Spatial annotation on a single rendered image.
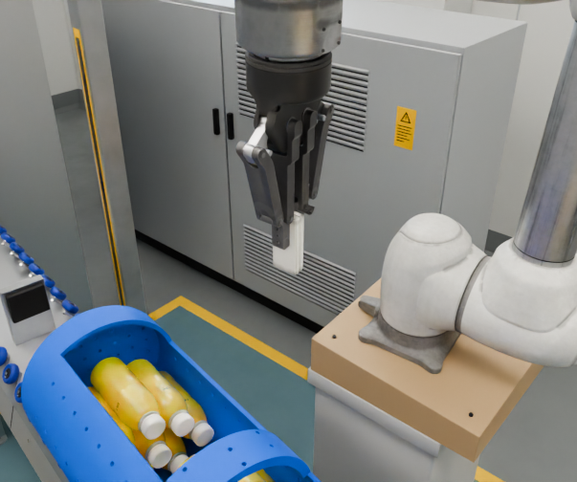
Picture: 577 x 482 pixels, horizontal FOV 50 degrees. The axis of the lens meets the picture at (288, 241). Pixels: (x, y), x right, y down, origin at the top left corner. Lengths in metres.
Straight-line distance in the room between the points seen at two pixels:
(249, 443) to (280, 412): 1.73
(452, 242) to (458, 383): 0.28
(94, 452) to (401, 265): 0.61
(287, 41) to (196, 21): 2.32
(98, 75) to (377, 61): 1.01
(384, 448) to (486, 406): 0.25
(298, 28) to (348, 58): 1.81
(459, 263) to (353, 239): 1.42
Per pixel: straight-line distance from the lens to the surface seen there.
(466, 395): 1.25
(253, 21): 0.52
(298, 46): 0.51
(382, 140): 2.31
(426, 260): 1.14
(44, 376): 1.15
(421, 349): 1.27
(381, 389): 1.26
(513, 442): 2.70
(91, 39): 1.61
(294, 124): 0.56
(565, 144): 1.01
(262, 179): 0.56
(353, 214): 2.50
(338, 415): 1.41
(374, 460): 1.42
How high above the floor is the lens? 1.92
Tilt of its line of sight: 31 degrees down
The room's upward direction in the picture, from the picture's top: straight up
